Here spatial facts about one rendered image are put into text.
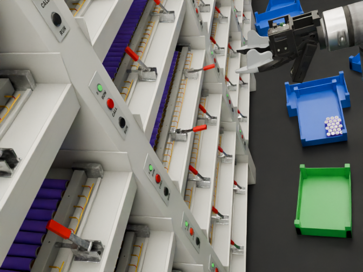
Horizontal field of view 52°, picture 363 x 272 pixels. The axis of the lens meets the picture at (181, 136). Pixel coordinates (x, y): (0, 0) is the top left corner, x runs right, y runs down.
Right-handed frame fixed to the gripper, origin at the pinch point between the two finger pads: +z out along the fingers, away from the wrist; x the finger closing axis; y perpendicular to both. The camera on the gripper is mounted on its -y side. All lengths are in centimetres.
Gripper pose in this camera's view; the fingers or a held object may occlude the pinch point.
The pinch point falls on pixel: (240, 62)
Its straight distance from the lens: 96.3
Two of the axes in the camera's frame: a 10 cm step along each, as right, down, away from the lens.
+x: -1.4, 7.1, -6.9
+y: -3.8, -6.8, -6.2
